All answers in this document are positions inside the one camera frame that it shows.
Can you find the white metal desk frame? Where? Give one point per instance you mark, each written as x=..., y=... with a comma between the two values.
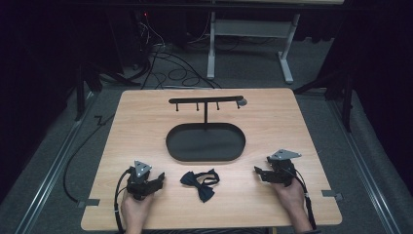
x=250, y=27

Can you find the person's right hand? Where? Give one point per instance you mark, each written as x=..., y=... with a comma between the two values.
x=292, y=196

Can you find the black hook rack with tray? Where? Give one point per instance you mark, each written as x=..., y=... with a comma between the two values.
x=206, y=143

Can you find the metal floor rail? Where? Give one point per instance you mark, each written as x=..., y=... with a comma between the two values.
x=55, y=169
x=363, y=162

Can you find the grey tape piece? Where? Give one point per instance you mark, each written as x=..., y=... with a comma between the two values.
x=88, y=202
x=331, y=195

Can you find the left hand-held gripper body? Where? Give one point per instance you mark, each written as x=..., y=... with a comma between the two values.
x=139, y=182

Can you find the dark navy bow tie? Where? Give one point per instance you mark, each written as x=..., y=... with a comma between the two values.
x=202, y=183

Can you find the black tripod stand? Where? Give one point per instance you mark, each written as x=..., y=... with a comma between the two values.
x=87, y=78
x=344, y=94

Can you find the person's left hand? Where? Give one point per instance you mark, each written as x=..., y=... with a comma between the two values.
x=134, y=209

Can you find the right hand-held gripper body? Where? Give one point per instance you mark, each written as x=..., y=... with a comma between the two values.
x=281, y=169

